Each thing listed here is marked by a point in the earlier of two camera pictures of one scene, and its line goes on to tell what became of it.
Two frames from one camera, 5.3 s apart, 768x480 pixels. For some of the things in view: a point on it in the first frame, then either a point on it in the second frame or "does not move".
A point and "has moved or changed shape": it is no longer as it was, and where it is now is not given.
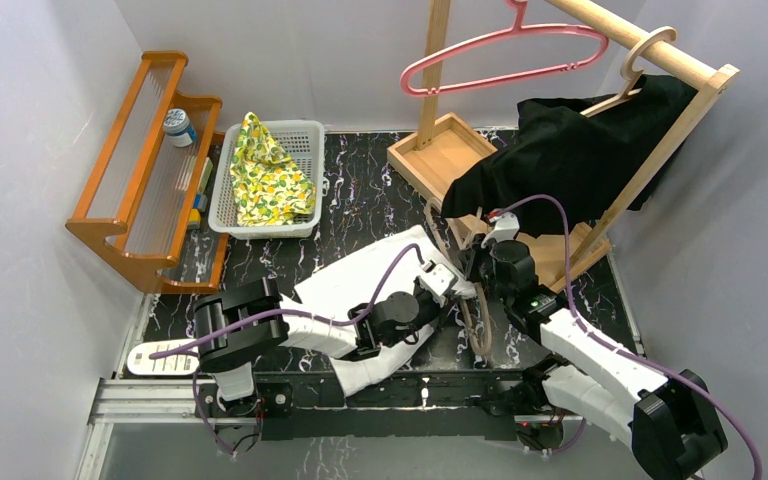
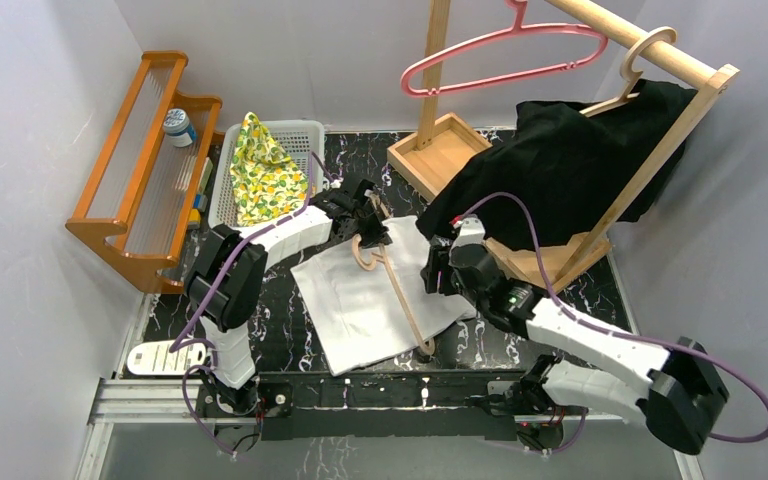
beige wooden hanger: [627, 66] does not move
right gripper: [477, 243] to [438, 262]
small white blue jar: [178, 130] does not move
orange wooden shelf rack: [148, 205] does not move
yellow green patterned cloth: [269, 189] does not move
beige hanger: [481, 346] to [380, 257]
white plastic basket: [304, 142] does not move
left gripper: [453, 291] to [369, 216]
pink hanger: [518, 26] does not move
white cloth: [362, 278] has moved or changed shape
